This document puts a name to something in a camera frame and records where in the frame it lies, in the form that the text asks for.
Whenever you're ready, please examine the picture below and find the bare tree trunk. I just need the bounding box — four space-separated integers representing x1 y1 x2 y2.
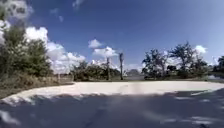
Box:
118 52 125 81
105 57 111 81

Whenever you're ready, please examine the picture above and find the row of low trees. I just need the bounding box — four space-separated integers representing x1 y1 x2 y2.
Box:
70 59 122 82

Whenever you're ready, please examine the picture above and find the pale concrete road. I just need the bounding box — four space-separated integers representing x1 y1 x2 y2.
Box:
0 80 224 128

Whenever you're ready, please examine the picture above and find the flat grass strip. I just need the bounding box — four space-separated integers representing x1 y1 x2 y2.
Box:
74 73 224 84

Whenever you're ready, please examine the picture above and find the group of dark spreading trees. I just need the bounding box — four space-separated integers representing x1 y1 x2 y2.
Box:
141 41 210 80

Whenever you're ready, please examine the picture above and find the group of dense green trees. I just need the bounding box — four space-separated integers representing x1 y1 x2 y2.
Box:
0 6 55 80

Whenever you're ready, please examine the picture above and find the dry grass verge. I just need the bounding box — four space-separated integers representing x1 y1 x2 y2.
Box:
0 73 76 100

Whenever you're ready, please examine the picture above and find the dark tree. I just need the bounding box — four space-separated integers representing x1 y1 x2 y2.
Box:
213 55 224 74

